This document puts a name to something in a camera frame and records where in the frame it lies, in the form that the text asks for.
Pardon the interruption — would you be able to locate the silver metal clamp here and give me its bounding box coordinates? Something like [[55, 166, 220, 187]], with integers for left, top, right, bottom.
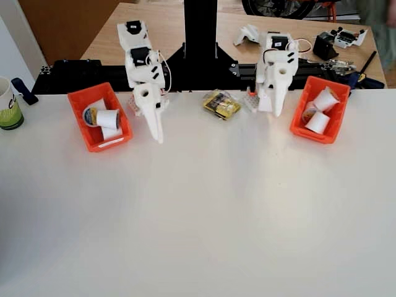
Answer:
[[321, 59, 357, 75]]

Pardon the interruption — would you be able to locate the white green mug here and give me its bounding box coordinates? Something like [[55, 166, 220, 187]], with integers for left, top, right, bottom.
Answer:
[[0, 76, 25, 131]]

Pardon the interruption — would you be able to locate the white pod blue yellow lid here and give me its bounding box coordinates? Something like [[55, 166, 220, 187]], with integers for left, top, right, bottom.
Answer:
[[82, 106, 100, 127]]

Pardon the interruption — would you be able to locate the black camera mast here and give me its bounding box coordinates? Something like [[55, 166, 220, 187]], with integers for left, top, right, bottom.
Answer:
[[166, 0, 239, 92]]

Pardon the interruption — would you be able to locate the black bicycle wheel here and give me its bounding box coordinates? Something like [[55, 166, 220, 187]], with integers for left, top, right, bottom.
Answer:
[[241, 0, 313, 20]]

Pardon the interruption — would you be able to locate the white printed robot part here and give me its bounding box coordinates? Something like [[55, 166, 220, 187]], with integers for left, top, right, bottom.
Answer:
[[233, 24, 264, 46]]

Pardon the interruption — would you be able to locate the white part with electronics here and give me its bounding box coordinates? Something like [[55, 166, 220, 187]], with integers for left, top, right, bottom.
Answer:
[[327, 27, 368, 49]]

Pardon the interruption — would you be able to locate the yellow black sachet bundle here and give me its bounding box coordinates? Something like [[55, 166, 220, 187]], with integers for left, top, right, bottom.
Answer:
[[202, 89, 241, 121]]

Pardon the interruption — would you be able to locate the blue yellow bar clamp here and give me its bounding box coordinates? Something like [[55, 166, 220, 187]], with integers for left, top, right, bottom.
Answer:
[[345, 71, 386, 90]]

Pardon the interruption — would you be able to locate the black aluminium rail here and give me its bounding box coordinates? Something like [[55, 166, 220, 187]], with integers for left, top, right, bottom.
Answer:
[[30, 58, 350, 95]]

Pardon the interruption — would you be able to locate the black printed part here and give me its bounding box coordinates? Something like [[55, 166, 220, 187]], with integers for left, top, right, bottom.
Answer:
[[312, 32, 340, 60]]

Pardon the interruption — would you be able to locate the orange metal stand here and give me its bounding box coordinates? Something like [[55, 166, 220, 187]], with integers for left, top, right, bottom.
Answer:
[[321, 0, 338, 22]]

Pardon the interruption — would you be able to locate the black blue clamp handle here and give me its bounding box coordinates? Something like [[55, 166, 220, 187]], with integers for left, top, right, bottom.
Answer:
[[11, 77, 39, 106]]

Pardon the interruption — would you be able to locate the orange plastic bin white label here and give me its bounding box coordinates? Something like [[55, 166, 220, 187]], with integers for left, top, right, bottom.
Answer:
[[67, 82, 134, 153]]

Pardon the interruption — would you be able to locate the white coffee pod blue lid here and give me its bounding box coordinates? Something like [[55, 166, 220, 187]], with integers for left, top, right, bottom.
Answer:
[[101, 126, 124, 140]]

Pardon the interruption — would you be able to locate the black flat box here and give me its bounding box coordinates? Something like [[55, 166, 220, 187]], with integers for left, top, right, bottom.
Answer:
[[53, 58, 102, 78]]

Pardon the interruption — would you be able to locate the person in dark green clothes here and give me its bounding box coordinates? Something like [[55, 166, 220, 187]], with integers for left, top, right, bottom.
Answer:
[[358, 0, 396, 74]]

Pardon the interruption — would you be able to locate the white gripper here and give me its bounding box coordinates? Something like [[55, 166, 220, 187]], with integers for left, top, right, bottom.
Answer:
[[262, 32, 300, 118], [125, 46, 166, 145]]

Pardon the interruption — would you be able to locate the wooden cabinet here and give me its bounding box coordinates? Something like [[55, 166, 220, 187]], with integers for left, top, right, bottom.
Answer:
[[17, 0, 91, 66]]

